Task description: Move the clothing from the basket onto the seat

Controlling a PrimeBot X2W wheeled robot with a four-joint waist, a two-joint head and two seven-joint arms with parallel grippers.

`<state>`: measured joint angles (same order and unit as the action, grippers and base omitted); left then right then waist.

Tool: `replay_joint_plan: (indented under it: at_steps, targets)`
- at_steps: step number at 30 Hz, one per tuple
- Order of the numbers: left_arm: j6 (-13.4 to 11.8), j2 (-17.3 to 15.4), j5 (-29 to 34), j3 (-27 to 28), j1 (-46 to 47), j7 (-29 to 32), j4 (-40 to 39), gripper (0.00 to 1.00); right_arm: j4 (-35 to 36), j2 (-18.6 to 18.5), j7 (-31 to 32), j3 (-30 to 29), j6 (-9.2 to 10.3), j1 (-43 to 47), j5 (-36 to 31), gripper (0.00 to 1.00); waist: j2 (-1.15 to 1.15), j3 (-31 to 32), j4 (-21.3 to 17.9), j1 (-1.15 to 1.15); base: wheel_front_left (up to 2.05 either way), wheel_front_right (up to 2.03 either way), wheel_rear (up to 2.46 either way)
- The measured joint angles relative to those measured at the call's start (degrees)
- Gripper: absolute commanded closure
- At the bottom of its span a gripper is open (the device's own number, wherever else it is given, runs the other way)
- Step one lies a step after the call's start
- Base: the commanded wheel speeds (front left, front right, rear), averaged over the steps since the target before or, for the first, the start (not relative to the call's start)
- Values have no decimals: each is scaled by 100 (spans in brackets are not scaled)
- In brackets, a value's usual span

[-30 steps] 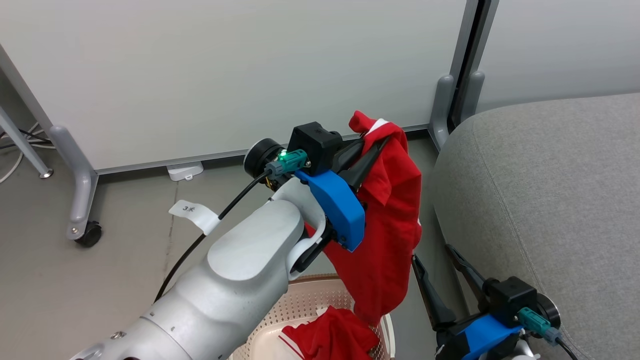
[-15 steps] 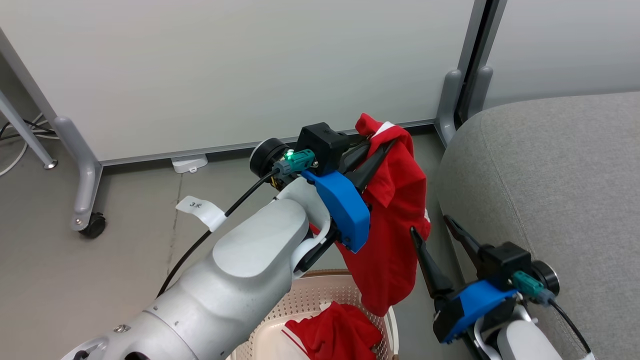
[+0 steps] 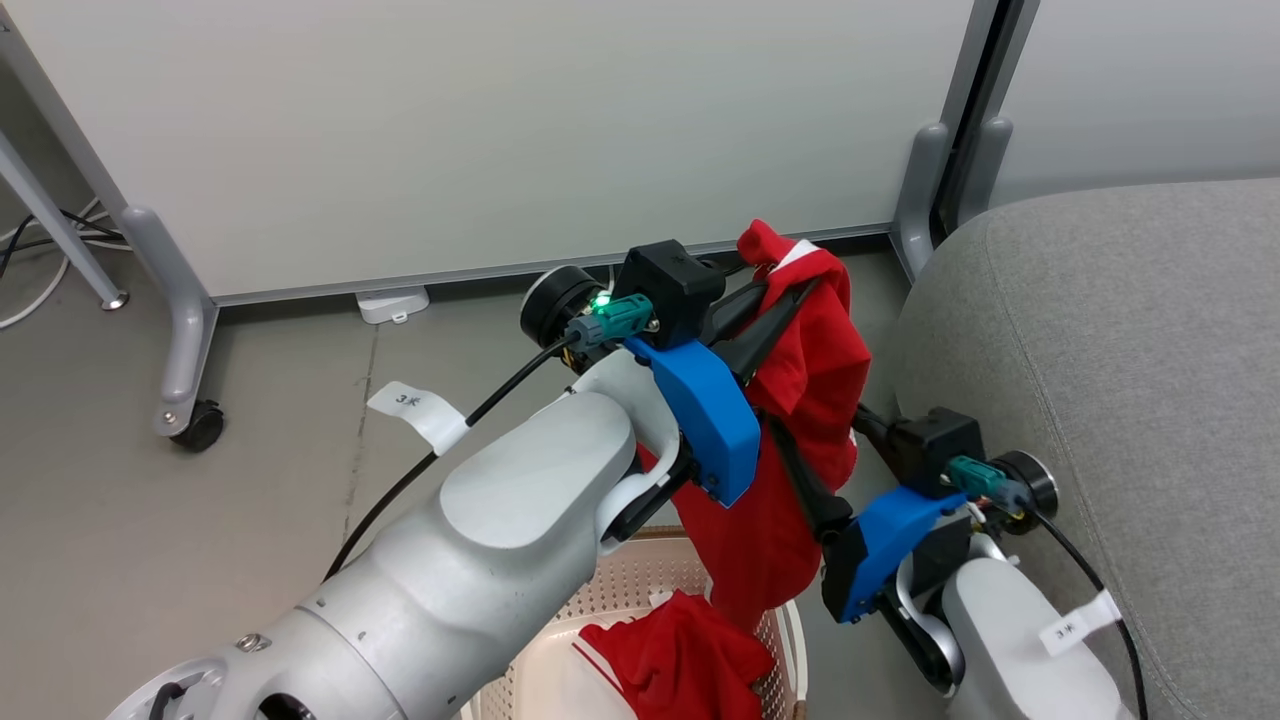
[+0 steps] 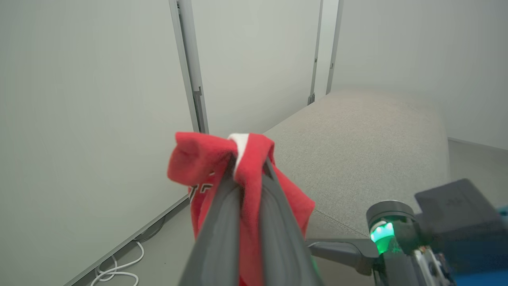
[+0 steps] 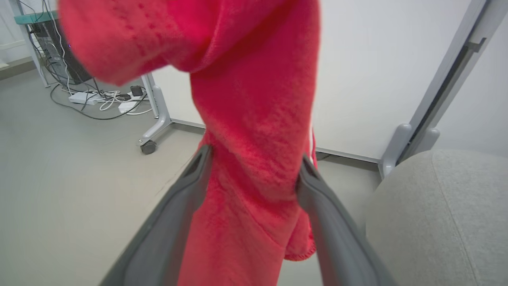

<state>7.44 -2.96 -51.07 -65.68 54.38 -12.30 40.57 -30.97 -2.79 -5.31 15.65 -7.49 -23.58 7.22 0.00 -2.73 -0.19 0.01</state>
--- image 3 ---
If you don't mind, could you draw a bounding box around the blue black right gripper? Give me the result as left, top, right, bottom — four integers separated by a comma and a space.
764, 404, 973, 626

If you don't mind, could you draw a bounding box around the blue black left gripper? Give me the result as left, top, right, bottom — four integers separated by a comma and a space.
600, 279, 824, 548

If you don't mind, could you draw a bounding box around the red garment with white trim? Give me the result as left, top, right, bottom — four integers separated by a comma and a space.
575, 219, 872, 720

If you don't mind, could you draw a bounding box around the cream perforated laundry basket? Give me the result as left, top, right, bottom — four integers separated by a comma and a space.
460, 525, 809, 720

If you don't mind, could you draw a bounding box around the grey upright partition foot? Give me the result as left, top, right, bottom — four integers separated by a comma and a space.
958, 116, 1014, 227
889, 121, 952, 283

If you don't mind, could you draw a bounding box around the grey fabric sofa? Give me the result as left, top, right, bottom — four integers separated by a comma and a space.
893, 178, 1280, 720

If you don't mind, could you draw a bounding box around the wide white partition board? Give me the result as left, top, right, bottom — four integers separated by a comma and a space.
0, 0, 1003, 306

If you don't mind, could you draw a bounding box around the white floor power box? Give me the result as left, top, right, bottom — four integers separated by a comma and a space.
355, 285, 432, 326

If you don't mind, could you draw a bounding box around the narrow white partition board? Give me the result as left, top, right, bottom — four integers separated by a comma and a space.
940, 0, 1280, 216

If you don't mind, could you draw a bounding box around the grey partition foot with caster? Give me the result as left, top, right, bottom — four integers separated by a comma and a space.
120, 205, 226, 454

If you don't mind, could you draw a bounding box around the grey slanted table leg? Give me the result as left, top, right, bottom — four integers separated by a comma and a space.
0, 130, 130, 312

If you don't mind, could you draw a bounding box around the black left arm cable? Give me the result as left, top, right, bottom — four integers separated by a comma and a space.
320, 295, 656, 583

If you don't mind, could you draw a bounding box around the white right cable label tag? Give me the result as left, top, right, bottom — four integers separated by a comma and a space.
1039, 589, 1124, 657

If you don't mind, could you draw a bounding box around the white cable label tag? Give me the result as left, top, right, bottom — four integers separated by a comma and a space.
1039, 589, 1124, 657
366, 381, 470, 457

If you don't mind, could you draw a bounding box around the white left cable label tag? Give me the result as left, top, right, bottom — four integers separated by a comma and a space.
366, 381, 470, 457

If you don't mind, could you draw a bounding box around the black floor cable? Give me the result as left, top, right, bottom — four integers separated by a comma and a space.
0, 207, 129, 282

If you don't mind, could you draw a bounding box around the white floor cable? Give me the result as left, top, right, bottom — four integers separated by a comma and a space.
0, 195, 109, 332

